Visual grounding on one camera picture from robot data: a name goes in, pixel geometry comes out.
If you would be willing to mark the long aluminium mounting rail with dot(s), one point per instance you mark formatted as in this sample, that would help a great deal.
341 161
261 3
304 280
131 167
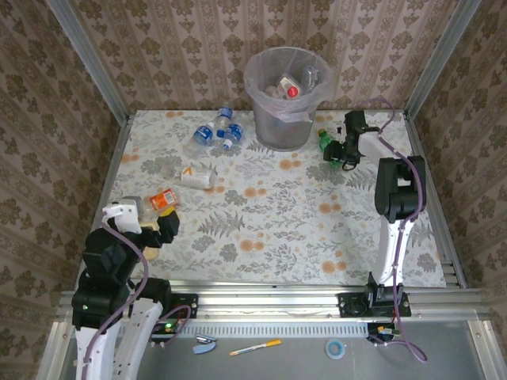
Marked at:
269 305

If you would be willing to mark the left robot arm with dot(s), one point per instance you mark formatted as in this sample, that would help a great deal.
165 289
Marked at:
142 328

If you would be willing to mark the floral plastic tablecloth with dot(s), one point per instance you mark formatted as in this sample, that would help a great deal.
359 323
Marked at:
277 245

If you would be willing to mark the blue tape roll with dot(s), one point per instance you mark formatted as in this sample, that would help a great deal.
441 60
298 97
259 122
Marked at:
330 349

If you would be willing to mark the blue label water bottle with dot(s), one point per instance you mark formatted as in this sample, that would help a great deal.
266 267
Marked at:
204 134
233 132
224 115

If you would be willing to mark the beige calculator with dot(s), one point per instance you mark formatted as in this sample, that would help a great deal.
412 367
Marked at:
150 252

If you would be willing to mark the grey mesh waste bin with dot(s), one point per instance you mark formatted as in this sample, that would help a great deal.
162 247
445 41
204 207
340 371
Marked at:
281 134

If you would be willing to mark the orange label plastic bottle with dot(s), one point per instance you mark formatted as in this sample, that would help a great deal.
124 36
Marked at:
162 201

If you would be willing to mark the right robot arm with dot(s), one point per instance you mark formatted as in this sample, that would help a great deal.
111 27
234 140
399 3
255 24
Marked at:
390 253

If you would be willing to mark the white label orange chevron bottle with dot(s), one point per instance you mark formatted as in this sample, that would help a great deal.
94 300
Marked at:
194 178

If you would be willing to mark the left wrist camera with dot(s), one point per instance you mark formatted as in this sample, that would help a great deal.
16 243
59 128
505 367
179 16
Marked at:
123 217

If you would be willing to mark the translucent pink bin liner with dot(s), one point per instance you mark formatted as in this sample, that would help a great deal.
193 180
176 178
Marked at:
293 112

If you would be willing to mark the red cap white label bottle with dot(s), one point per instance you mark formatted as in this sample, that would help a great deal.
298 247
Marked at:
286 83

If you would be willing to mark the aluminium frame post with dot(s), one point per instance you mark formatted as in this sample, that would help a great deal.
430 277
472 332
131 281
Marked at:
439 59
95 67

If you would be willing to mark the blue stapler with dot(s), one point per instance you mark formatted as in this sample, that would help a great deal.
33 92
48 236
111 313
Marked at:
204 345

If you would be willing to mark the small circuit board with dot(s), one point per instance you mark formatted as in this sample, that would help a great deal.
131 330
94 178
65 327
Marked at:
380 330
166 327

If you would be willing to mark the aluminium table side rail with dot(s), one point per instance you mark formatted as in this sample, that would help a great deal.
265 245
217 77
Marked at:
444 245
115 158

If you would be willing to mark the orange white marker pen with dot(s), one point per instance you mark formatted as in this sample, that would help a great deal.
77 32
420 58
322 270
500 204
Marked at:
255 347

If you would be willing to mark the green bottle yellow cap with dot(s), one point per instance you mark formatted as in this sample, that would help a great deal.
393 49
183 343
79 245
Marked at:
325 138

